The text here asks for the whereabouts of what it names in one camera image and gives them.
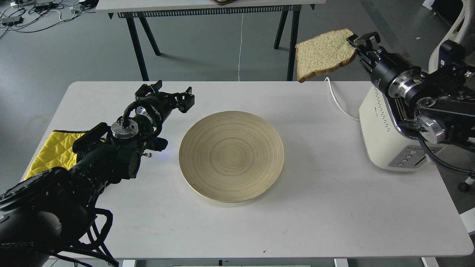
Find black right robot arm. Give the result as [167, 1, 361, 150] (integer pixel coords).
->
[347, 32, 474, 178]

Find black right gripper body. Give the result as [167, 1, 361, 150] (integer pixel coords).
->
[362, 48, 422, 98]

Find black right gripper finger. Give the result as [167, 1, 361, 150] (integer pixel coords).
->
[355, 32, 381, 52]
[347, 35, 371, 65]

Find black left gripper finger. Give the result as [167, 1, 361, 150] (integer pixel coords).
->
[135, 80, 163, 101]
[173, 86, 195, 113]

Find slice of bread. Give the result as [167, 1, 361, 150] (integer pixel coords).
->
[295, 28, 356, 83]

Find white toaster power cord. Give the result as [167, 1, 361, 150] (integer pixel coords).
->
[324, 77, 360, 122]

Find white office chair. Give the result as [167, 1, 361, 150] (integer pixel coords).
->
[428, 0, 474, 73]

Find cream and chrome toaster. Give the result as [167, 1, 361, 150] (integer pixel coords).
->
[358, 86, 431, 172]

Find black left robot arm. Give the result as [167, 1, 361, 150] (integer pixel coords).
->
[0, 80, 195, 267]

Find cables and adapters on floor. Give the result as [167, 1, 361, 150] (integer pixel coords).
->
[0, 0, 99, 37]

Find background table with black legs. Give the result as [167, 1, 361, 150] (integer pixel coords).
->
[95, 0, 325, 81]

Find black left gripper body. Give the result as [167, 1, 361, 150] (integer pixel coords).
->
[143, 92, 180, 121]

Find round wooden plate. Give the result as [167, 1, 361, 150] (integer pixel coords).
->
[179, 111, 285, 203]

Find white hanging cable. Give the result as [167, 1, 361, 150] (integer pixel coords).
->
[237, 13, 244, 81]

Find yellow quilted cloth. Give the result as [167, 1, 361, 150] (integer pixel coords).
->
[23, 130, 86, 181]

